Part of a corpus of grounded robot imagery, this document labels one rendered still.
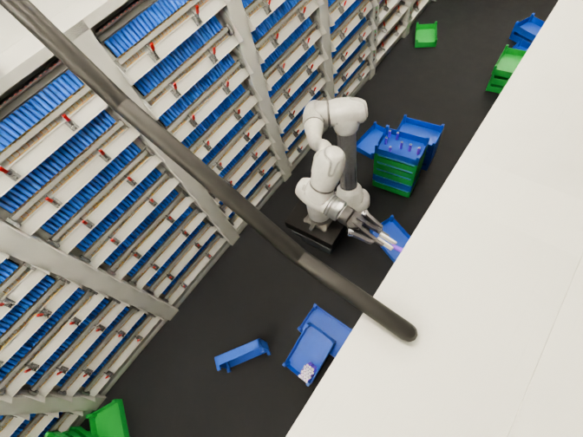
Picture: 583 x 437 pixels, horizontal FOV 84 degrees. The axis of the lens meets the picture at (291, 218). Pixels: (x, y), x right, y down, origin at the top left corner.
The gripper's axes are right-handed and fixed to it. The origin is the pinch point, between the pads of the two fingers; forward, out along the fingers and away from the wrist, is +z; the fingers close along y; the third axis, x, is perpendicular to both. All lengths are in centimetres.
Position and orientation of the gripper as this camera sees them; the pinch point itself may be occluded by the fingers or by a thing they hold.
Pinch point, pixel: (386, 241)
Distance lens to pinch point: 129.9
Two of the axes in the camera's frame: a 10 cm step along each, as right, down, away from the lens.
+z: 8.1, 5.5, -2.2
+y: 5.9, -7.5, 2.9
